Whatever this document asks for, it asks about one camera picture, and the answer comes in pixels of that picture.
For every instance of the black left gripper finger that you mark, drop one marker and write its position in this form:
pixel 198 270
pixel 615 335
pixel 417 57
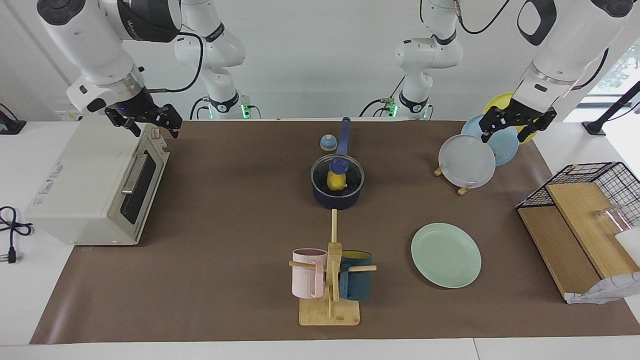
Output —
pixel 489 131
pixel 547 120

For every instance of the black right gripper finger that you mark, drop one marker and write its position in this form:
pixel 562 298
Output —
pixel 172 119
pixel 131 126

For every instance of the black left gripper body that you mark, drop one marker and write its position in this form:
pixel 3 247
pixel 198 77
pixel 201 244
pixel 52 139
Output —
pixel 520 117

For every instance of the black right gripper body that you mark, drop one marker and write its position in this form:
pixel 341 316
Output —
pixel 137 107

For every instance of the glass lid with blue knob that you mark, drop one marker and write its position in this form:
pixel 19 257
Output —
pixel 340 165

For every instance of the yellow lemon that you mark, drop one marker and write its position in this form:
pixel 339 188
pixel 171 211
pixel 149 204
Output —
pixel 336 182

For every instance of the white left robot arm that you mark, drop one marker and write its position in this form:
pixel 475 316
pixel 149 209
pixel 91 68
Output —
pixel 565 45

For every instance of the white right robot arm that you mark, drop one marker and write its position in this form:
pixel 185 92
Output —
pixel 85 40

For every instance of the light blue plate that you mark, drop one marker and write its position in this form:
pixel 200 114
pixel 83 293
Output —
pixel 506 147

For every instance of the yellow plate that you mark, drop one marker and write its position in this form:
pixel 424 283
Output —
pixel 500 102

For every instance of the grey plate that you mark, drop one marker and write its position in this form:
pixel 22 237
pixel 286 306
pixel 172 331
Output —
pixel 465 162

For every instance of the wooden plate rack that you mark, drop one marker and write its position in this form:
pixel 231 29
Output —
pixel 464 190

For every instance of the green plate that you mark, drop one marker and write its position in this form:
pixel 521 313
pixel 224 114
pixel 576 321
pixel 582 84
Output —
pixel 445 256

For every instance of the black clamp stand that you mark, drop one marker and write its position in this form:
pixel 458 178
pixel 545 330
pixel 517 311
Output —
pixel 595 127

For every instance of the beige toaster oven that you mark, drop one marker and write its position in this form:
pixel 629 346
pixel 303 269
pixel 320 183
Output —
pixel 75 190

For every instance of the light wooden board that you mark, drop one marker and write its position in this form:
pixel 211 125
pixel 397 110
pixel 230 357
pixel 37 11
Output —
pixel 585 220

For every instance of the clear glass cup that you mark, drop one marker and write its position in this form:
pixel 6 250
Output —
pixel 612 217

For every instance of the brown table mat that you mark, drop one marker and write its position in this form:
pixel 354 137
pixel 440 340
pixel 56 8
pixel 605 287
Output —
pixel 225 225

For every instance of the black desk object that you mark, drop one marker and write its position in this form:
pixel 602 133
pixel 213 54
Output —
pixel 10 127

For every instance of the brown wooden board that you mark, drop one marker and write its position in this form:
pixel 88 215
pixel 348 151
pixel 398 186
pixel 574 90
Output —
pixel 555 250

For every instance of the wooden box with mesh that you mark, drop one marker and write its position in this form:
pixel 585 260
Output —
pixel 605 291

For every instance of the dark teal mug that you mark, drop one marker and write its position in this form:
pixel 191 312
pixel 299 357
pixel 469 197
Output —
pixel 356 285

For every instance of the pink mug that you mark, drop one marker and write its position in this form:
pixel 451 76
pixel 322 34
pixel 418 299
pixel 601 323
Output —
pixel 307 280

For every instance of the wooden mug tree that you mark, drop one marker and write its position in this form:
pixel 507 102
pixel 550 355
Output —
pixel 330 315

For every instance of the white wall socket box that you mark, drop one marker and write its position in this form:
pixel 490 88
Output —
pixel 67 116

